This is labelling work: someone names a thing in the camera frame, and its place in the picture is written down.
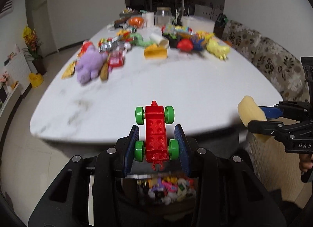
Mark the person's right hand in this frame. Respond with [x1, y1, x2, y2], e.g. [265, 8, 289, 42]
[299, 154, 312, 172]

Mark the orange fruit in bag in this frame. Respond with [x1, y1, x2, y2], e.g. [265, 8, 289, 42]
[127, 16, 145, 28]

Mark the yellow card package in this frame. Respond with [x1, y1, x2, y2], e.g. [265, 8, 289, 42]
[62, 61, 76, 79]

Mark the yellow rubber duck toy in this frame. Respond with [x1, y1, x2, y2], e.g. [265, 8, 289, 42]
[206, 38, 230, 61]

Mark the purple plush toy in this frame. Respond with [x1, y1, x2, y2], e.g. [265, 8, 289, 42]
[75, 45, 108, 85]

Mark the green plush cloth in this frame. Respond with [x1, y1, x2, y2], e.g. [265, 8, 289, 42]
[130, 33, 154, 48]

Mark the yellow sponge piece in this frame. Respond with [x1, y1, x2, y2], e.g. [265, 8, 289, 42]
[238, 95, 267, 128]

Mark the white paper tube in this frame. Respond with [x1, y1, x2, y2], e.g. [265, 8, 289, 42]
[150, 33, 169, 49]

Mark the floral sofa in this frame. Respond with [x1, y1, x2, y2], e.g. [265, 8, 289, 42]
[222, 20, 310, 102]

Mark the glass jar with lid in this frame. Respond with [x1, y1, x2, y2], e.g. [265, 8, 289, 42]
[155, 7, 172, 26]

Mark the white plastic storage box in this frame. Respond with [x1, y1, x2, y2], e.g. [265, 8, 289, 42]
[181, 16, 215, 32]

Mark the red toy brick car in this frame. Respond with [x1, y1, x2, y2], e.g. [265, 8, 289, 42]
[134, 100, 179, 171]

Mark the yellow potty stool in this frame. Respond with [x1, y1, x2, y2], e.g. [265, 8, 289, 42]
[28, 73, 44, 88]

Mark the white paper towel roll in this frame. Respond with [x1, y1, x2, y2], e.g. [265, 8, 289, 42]
[145, 12, 154, 27]

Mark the brown wooden stick toy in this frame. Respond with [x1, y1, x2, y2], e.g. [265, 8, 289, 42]
[100, 61, 109, 81]

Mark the white cabinet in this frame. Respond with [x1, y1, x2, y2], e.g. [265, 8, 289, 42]
[4, 52, 31, 94]

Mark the yellow flower plant pot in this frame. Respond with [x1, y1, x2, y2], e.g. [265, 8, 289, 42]
[22, 26, 47, 75]

